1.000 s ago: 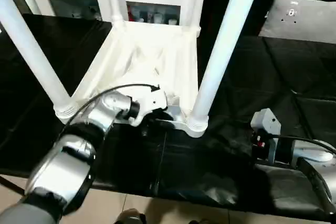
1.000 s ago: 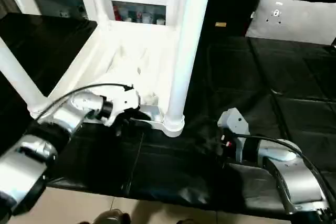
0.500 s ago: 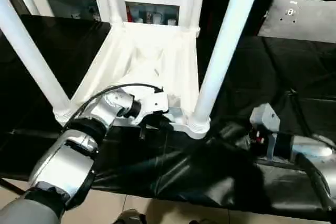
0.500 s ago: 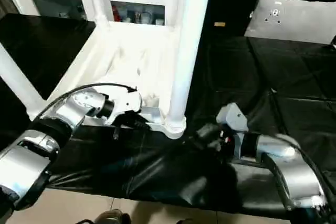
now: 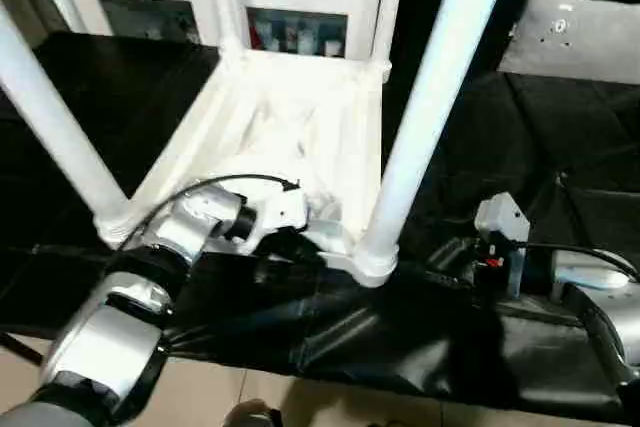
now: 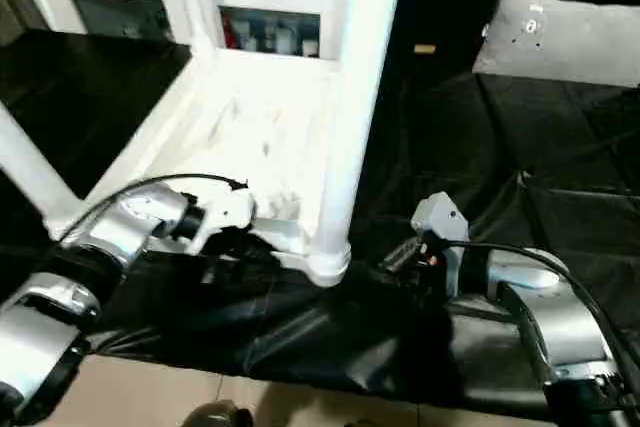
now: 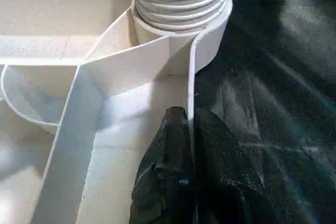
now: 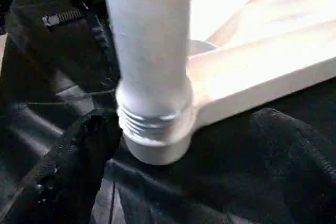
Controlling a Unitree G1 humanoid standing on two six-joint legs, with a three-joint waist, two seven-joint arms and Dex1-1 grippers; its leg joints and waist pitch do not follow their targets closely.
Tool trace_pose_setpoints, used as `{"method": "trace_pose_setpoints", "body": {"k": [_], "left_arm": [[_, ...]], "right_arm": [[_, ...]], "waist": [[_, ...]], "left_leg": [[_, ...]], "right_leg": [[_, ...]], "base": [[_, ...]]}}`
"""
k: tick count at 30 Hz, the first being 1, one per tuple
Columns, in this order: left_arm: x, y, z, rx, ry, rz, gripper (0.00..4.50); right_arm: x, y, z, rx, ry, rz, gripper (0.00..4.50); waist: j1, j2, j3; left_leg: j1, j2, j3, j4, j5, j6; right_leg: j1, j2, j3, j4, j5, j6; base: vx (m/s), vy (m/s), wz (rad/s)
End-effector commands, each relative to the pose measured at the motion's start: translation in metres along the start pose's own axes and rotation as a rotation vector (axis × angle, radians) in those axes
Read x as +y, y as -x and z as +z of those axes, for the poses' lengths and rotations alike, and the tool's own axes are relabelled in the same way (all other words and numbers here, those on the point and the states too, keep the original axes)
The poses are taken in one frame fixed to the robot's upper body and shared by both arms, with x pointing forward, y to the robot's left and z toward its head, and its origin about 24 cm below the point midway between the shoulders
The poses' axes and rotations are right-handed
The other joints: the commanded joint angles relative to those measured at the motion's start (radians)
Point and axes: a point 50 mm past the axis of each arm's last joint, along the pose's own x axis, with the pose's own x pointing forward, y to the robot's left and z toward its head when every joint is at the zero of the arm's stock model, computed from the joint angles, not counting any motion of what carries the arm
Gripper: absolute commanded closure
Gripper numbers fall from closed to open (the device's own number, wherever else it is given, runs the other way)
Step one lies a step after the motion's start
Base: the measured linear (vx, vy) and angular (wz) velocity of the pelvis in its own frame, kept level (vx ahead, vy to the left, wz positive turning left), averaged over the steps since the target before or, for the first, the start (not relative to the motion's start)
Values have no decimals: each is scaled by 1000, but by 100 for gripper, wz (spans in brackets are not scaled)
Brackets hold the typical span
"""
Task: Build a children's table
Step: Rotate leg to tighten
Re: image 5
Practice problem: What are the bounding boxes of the grey cushion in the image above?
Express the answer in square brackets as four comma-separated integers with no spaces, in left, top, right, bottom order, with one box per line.
[498,0,640,86]

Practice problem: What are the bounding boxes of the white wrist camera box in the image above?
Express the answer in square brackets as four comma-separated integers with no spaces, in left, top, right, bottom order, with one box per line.
[473,194,531,298]
[235,187,309,248]

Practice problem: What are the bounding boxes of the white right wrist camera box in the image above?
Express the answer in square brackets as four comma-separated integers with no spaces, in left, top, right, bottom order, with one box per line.
[473,194,531,298]

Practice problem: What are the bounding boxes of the white plastic table top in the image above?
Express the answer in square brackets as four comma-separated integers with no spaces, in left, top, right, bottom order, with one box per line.
[95,47,401,288]

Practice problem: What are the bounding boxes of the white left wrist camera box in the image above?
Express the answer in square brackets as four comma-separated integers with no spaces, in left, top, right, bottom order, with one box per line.
[235,187,309,248]

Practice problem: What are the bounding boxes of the black work mat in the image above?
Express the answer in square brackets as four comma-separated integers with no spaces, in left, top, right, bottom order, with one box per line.
[0,32,640,423]

